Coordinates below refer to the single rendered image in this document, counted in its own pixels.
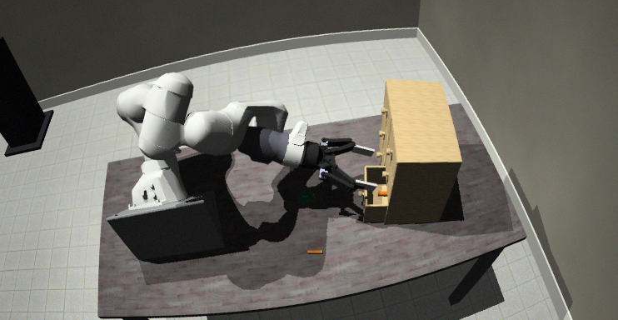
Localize small wooden chest of drawers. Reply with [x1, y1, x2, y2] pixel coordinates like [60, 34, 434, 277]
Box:
[384, 79, 462, 225]

